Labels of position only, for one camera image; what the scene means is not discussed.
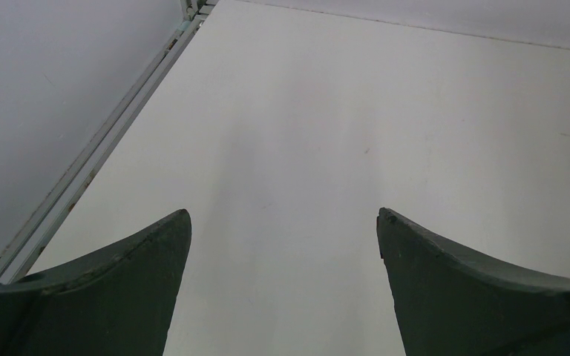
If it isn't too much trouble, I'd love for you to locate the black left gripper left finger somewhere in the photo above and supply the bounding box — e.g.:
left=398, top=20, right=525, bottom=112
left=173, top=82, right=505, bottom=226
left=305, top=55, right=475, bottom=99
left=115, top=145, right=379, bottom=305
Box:
left=0, top=209, right=191, bottom=355

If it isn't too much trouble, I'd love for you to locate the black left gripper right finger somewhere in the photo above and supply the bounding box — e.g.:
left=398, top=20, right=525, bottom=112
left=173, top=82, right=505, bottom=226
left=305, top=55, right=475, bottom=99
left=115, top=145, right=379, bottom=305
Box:
left=376, top=208, right=570, bottom=355

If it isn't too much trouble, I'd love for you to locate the aluminium frame left floor rail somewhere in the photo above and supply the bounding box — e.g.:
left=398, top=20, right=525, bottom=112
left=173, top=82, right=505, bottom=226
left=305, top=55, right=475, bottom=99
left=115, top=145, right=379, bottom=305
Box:
left=0, top=1, right=214, bottom=276

